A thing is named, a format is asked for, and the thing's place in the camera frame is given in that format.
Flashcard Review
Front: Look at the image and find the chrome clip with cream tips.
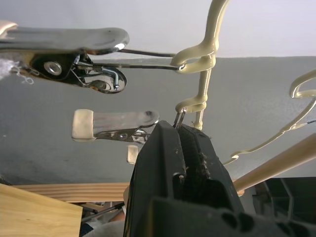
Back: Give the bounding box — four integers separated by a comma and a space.
71, 108, 186, 144

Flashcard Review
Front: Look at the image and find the cream tipped hanger clip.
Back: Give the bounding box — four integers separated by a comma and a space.
126, 145, 139, 164

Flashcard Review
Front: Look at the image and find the white fuzzy sock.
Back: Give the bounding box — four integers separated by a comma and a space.
0, 57, 35, 85

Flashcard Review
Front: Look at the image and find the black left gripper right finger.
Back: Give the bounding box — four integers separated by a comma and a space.
173, 124, 245, 213

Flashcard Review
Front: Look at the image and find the thin black metal rod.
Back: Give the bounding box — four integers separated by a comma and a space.
80, 205, 125, 223

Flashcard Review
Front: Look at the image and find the large chrome hanger clip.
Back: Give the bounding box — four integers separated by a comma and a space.
0, 21, 184, 95

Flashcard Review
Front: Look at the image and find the black plastic crate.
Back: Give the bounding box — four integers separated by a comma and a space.
251, 176, 316, 221

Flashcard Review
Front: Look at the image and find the cream coated wire clip hanger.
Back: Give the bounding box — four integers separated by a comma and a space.
171, 0, 316, 166

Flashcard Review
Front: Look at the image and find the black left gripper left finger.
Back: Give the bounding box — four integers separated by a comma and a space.
123, 120, 185, 237

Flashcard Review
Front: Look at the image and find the round wooden dowel rod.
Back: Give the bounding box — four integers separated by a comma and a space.
233, 132, 316, 198

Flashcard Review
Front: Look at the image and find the grooved wooden bar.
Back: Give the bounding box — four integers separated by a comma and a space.
14, 182, 131, 203

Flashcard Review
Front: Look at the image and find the light wooden board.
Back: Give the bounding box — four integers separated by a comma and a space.
0, 183, 83, 237

